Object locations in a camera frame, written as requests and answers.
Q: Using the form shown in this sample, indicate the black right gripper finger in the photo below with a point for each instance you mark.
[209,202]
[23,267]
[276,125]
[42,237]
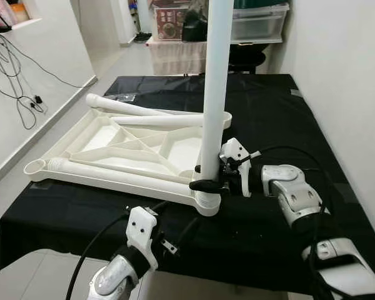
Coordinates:
[206,186]

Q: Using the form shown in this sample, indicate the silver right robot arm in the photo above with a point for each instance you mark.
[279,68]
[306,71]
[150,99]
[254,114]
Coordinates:
[290,187]

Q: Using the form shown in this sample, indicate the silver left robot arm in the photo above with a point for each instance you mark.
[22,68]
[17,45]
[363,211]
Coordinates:
[115,278]

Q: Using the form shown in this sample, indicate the black tablecloth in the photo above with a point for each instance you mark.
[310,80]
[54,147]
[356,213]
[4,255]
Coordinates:
[269,112]

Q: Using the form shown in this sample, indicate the grey tape strip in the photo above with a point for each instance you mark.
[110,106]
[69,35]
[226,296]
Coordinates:
[297,92]
[348,191]

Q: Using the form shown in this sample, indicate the white plastic table top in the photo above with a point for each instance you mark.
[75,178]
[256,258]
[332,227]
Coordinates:
[103,137]

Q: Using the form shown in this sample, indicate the black round basin stand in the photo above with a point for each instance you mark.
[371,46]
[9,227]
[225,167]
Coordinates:
[247,56]

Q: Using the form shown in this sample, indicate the beige towel cloth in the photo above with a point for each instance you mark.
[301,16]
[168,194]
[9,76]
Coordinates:
[175,59]

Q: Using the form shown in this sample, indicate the black bag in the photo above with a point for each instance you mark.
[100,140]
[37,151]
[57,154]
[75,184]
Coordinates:
[195,28]

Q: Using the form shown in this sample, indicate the clear plastic storage box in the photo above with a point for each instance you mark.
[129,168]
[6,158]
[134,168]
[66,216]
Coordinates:
[259,25]

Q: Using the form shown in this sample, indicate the red patterned box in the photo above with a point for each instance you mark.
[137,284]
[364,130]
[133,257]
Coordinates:
[169,25]

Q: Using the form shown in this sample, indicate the small black power adapter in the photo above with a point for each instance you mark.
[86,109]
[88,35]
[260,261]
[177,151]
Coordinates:
[36,100]

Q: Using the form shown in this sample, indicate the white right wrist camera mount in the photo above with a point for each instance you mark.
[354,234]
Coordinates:
[234,150]

